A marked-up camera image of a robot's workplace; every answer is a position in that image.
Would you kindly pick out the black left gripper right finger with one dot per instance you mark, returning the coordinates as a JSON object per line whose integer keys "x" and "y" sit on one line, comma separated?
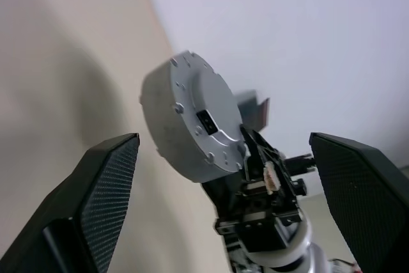
{"x": 367, "y": 202}

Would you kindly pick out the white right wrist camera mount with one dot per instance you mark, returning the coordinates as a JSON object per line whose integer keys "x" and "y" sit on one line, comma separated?
{"x": 297, "y": 241}

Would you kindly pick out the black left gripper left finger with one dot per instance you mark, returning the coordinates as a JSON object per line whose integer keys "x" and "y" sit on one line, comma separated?
{"x": 70, "y": 215}

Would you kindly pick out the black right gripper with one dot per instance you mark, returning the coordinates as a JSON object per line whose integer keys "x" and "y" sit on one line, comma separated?
{"x": 287, "y": 202}

